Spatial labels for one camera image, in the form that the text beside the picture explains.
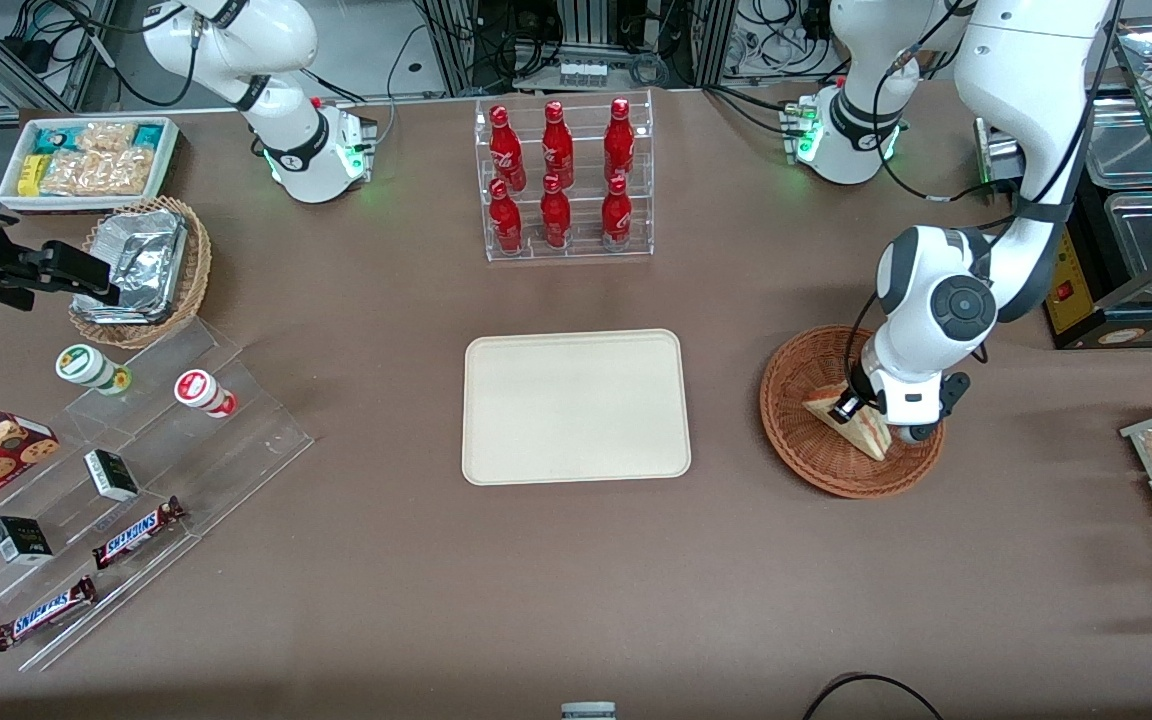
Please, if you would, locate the triangular sandwich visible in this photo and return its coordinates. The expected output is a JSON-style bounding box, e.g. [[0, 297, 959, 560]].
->
[[801, 385, 894, 462]]

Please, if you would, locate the brown wicker basket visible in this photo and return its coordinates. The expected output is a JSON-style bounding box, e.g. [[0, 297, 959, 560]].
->
[[759, 324, 946, 500]]

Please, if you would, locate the aluminium foil tray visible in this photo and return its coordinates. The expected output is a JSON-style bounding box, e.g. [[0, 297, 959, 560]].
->
[[72, 209, 190, 327]]

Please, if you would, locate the light wicker basket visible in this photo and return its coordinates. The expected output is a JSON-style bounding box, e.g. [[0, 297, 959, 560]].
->
[[68, 196, 213, 351]]

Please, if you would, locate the beige plastic tray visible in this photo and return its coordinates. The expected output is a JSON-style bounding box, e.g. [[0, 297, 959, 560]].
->
[[462, 329, 693, 487]]

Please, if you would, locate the white plastic snack bin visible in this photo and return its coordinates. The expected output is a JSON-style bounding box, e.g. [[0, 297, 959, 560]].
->
[[0, 116, 181, 214]]

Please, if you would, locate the clear cracker pack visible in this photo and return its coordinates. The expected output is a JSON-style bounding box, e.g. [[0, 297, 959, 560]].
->
[[41, 147, 158, 199], [76, 121, 138, 154]]

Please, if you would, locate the green lid yogurt cup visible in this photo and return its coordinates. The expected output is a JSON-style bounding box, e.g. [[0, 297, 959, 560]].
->
[[55, 343, 133, 397]]

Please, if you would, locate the red lid yogurt cup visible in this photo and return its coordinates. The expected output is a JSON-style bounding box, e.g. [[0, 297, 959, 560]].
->
[[173, 368, 239, 420]]

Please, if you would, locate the black hot food display case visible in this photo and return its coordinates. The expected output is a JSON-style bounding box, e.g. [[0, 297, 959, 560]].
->
[[974, 0, 1152, 352]]

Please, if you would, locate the small black box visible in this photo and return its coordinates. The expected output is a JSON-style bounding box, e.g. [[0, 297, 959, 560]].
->
[[0, 515, 55, 568], [83, 448, 141, 504]]

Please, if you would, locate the clear acrylic stepped display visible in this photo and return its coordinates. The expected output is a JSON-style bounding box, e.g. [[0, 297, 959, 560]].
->
[[0, 317, 316, 674]]

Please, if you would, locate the Snickers chocolate bar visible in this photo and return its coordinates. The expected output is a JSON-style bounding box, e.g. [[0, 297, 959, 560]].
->
[[0, 574, 99, 654], [91, 496, 188, 572]]

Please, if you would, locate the red cola bottle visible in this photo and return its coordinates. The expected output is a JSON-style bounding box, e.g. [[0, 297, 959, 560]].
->
[[489, 105, 528, 193], [488, 178, 525, 255], [600, 175, 634, 252], [603, 97, 637, 187], [539, 173, 573, 250], [542, 100, 576, 191]]

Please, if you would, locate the clear acrylic bottle rack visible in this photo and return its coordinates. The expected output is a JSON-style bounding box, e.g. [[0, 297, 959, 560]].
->
[[474, 89, 656, 264]]

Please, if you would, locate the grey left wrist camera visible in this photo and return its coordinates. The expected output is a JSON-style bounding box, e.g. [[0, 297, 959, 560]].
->
[[894, 371, 970, 447]]

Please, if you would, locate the aluminium frame profile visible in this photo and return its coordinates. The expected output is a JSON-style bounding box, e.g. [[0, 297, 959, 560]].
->
[[0, 0, 119, 113]]

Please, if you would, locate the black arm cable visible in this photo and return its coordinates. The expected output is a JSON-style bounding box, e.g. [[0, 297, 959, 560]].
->
[[844, 0, 1129, 381]]

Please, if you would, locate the black table edge cable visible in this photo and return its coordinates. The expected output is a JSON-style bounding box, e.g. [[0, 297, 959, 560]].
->
[[800, 672, 948, 720]]

